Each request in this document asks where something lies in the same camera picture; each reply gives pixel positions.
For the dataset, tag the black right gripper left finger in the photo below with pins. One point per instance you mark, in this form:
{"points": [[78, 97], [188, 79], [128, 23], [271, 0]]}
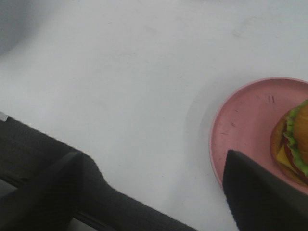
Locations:
{"points": [[47, 202]]}

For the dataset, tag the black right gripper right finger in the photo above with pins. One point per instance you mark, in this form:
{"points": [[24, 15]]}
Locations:
{"points": [[260, 201]]}

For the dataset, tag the burger with sesame bun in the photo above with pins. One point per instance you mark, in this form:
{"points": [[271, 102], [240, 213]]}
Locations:
{"points": [[289, 144]]}

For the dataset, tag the pink round plate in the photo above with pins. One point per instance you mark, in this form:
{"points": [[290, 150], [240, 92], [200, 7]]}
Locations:
{"points": [[245, 122]]}

